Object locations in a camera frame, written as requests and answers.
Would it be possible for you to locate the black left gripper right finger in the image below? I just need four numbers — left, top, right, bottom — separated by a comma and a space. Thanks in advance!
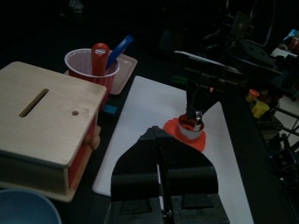
157, 135, 231, 224

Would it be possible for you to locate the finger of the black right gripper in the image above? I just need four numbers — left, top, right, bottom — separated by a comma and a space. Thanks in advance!
199, 84, 220, 115
185, 82, 201, 121

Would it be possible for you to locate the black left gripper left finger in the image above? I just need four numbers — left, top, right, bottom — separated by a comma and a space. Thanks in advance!
104, 125, 163, 224

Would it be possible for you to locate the round metal cookie cutter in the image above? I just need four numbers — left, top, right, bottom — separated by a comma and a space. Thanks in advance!
177, 110, 204, 141

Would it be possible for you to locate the red play dough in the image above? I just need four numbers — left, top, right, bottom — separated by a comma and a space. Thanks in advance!
163, 117, 207, 152

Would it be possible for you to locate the orange capped bottle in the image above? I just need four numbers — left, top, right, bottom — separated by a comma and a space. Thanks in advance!
244, 88, 260, 103

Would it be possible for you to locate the white cutting board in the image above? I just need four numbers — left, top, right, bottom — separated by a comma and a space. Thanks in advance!
92, 75, 255, 224

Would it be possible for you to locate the yellow plastic cup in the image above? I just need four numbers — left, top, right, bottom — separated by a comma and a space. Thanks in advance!
251, 100, 271, 119

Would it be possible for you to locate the small blue block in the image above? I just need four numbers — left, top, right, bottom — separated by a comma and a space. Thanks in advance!
103, 104, 119, 115

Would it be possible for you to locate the blue-grey bowl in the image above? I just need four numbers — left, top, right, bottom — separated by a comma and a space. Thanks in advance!
0, 189, 63, 224

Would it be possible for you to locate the red plastic cup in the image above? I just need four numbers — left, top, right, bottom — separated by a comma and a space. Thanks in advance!
63, 47, 121, 95

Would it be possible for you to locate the red wooden framed box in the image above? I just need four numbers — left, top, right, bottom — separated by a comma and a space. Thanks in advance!
0, 60, 108, 203

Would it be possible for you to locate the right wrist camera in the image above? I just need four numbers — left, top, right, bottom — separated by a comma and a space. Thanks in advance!
228, 11, 252, 39

